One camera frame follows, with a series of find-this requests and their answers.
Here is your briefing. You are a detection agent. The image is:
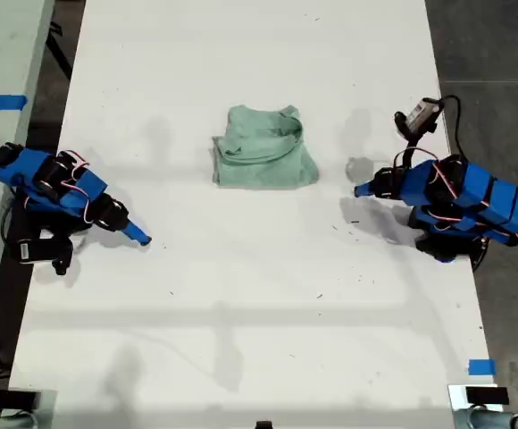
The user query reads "pale green T-shirt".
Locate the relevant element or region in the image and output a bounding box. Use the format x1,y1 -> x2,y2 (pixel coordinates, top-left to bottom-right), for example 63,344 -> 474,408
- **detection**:
212,104 -> 321,191

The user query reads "blue tape patch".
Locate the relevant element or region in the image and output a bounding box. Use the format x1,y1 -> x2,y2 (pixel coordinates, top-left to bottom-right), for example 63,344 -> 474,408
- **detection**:
468,358 -> 496,376

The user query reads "black base cable loop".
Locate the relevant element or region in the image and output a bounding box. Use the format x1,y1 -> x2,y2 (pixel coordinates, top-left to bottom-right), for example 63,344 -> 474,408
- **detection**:
471,239 -> 492,273

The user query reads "silver metal plate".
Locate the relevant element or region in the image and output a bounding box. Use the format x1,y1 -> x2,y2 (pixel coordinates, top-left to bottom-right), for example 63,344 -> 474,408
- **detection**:
447,383 -> 505,429

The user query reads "small black box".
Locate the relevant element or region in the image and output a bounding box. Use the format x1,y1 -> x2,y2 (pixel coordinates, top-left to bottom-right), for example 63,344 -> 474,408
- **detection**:
0,390 -> 39,410
465,386 -> 510,406

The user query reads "black camera box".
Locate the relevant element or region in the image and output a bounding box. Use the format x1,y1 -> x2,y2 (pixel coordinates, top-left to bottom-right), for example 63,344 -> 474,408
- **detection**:
16,236 -> 75,276
392,97 -> 447,135

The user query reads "long blue tape strip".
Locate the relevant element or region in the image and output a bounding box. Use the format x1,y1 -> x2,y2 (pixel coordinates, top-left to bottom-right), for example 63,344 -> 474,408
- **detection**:
0,95 -> 29,112

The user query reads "black camera stalk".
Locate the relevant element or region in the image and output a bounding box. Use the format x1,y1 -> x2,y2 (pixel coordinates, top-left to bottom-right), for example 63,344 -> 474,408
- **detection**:
399,131 -> 423,167

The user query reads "black camera cable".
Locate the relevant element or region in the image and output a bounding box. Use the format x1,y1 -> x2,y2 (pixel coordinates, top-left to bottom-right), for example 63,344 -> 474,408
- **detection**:
439,93 -> 466,158

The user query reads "grey pipe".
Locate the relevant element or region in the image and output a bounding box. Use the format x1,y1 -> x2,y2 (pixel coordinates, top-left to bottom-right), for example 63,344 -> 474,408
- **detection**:
457,408 -> 518,429
0,410 -> 37,429

